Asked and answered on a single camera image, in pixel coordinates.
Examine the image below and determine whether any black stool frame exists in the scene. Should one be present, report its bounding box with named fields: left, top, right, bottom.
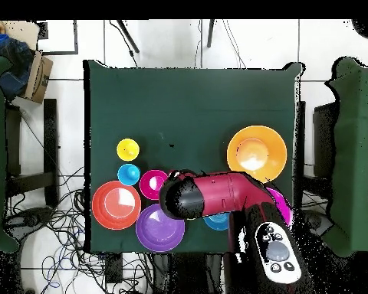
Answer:
left=4, top=98, right=60, bottom=209

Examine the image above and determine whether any white panel black frame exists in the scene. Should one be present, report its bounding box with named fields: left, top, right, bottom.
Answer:
left=36, top=19, right=79, bottom=56

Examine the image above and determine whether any blue bowl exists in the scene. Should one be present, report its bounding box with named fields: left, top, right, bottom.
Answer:
left=202, top=212, right=231, bottom=231

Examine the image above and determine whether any blue fabric bundle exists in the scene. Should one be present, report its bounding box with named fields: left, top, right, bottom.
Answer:
left=0, top=31, right=35, bottom=100

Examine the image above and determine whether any brown cardboard box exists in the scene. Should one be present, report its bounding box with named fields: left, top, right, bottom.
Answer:
left=19, top=50, right=54, bottom=104

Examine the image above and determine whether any yellow cup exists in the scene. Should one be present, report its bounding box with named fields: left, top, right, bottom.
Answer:
left=116, top=138, right=141, bottom=162

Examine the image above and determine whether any purple bowl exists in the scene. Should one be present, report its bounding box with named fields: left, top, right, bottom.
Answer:
left=135, top=203, right=186, bottom=253

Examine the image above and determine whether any large orange bowl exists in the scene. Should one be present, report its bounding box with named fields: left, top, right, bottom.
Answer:
left=225, top=124, right=288, bottom=184

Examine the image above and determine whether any black pedestal foot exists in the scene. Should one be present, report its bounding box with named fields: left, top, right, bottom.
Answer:
left=303, top=209, right=332, bottom=238
left=2, top=206, right=54, bottom=237

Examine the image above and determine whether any blue cup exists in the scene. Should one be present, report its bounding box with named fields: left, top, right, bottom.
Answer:
left=117, top=163, right=141, bottom=187

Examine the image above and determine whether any tangle of floor cables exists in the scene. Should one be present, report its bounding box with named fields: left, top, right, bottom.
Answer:
left=5, top=166, right=154, bottom=294

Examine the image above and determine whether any small crimson bowl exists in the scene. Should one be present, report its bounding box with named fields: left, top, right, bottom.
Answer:
left=139, top=169, right=169, bottom=201

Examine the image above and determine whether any red-orange bowl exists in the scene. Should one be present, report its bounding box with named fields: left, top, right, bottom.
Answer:
left=91, top=180, right=143, bottom=231

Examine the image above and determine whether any dark green tablecloth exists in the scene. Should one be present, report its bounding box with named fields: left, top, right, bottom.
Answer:
left=83, top=59, right=306, bottom=255

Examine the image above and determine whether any large pink bowl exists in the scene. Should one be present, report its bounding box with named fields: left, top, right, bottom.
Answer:
left=264, top=187, right=294, bottom=228

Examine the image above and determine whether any black tripod leg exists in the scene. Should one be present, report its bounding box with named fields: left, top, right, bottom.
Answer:
left=206, top=19, right=216, bottom=48
left=116, top=19, right=140, bottom=54

